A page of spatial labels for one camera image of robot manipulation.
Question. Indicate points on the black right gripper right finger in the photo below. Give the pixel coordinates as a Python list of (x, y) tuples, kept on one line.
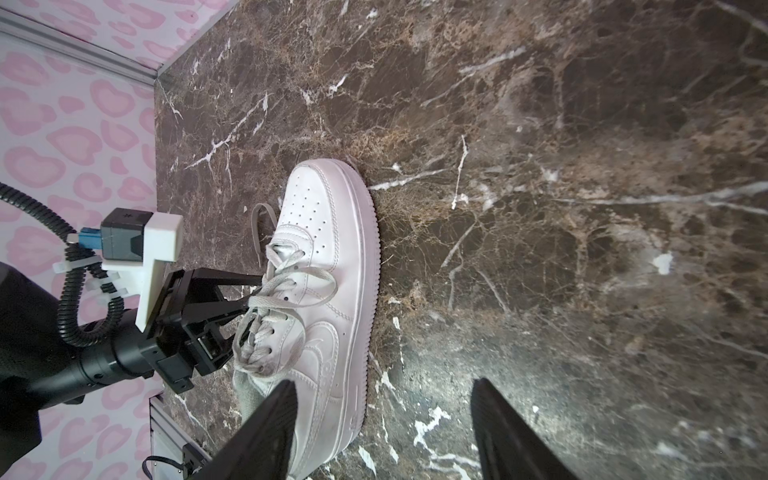
[(507, 447)]

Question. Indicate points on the left corner frame post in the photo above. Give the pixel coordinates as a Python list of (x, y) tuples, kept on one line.
[(35, 33)]

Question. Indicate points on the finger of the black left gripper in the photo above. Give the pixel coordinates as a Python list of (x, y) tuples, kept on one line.
[(206, 283), (217, 314)]

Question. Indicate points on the white shoelace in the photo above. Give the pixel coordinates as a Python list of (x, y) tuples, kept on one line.
[(271, 335)]

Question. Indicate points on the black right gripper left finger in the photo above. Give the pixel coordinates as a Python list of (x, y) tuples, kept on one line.
[(261, 449)]

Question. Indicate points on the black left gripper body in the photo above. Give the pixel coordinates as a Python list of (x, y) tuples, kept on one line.
[(172, 345)]

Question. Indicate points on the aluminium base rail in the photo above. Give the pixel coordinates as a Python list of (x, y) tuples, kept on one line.
[(174, 455)]

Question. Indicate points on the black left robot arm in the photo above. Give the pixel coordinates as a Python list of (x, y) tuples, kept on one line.
[(39, 370)]

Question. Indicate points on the white sneaker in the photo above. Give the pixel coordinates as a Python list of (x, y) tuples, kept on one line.
[(310, 320)]

